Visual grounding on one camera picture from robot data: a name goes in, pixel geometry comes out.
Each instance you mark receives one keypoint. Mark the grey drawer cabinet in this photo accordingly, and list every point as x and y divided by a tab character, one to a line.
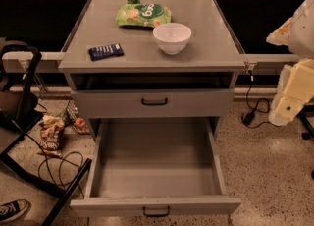
211	59

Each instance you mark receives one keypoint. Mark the green chip bag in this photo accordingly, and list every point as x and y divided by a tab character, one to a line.
143	15

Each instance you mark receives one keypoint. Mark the black power adapter with cable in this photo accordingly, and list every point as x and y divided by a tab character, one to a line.
247	119

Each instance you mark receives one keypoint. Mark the black stand leg with caster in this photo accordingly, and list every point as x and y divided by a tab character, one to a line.
306	111

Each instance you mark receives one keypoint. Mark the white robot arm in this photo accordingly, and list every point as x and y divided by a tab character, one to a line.
296	83

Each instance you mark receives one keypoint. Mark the black chair frame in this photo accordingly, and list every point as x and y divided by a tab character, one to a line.
18	116

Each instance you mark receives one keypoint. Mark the wire basket with fruit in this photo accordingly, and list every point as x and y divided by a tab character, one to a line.
72	119

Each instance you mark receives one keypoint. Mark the grey drawer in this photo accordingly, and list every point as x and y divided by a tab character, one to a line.
153	103
155	168

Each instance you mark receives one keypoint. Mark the brown chip bag on floor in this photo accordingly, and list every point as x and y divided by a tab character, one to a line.
51	132

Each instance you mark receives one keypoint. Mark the black and white sneaker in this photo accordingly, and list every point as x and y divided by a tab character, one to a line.
13	210

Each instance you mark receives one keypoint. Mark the dark blue snack bar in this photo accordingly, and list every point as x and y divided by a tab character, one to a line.
105	51

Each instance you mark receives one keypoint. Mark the grey top drawer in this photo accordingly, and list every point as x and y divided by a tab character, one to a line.
153	103

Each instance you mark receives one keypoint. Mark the white bowl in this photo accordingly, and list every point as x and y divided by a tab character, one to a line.
172	38

